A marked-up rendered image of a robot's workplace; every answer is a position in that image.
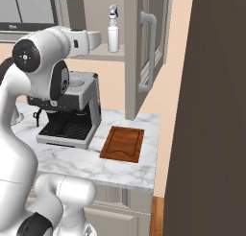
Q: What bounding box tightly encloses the brown wooden cutting board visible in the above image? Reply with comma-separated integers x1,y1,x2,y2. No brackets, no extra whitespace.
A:
99,125,146,164

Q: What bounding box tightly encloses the white spray bottle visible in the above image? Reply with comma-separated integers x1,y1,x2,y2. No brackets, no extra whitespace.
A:
107,3,120,54

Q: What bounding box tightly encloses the beige base cupboard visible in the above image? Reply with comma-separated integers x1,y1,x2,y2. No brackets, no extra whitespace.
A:
81,181,155,236

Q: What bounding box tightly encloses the dark brown tall cabinet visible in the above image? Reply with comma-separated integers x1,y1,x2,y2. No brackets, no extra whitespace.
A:
162,0,246,236

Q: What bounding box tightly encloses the grey microwave oven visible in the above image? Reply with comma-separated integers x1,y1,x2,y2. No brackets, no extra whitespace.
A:
0,0,61,43

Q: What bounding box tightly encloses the beige wall cabinet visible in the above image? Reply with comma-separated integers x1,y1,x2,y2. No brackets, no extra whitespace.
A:
51,0,126,62

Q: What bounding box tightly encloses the grey cabinet door handle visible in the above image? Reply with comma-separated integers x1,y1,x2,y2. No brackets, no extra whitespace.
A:
136,11,158,95

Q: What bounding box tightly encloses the beige cabinet door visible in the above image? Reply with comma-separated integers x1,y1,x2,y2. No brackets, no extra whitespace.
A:
123,0,174,121

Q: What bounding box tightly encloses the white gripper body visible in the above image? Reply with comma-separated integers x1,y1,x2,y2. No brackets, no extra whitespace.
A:
86,30,103,53

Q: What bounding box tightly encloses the grey coffee machine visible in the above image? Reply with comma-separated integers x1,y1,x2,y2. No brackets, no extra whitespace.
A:
27,70,103,151

